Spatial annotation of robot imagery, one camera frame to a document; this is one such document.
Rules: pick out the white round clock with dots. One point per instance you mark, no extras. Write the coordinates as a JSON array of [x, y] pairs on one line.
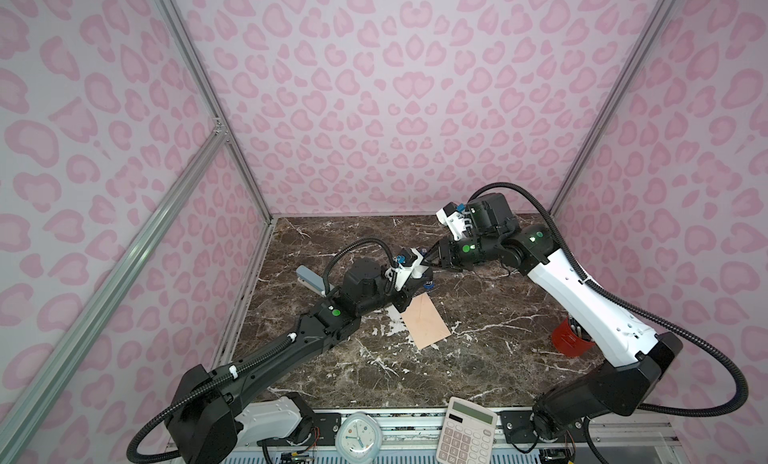
[[359, 439]]

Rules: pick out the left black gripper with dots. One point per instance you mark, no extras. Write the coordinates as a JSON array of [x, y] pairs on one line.
[[408, 292]]

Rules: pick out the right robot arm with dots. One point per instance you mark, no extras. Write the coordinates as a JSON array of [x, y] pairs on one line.
[[635, 355]]

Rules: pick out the light blue box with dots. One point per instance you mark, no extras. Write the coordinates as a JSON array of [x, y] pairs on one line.
[[310, 280]]

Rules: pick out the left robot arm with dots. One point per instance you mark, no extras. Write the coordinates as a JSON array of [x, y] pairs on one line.
[[207, 421]]

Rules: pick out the white calculator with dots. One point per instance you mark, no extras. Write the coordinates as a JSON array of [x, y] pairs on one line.
[[467, 433]]

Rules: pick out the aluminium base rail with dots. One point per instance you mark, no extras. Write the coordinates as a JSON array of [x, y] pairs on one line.
[[412, 436]]

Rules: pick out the beige envelope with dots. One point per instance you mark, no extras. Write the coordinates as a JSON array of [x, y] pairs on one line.
[[423, 322]]

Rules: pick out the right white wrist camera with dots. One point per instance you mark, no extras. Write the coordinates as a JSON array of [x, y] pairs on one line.
[[453, 217]]

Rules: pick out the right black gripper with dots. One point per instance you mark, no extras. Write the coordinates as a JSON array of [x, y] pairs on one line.
[[447, 254]]

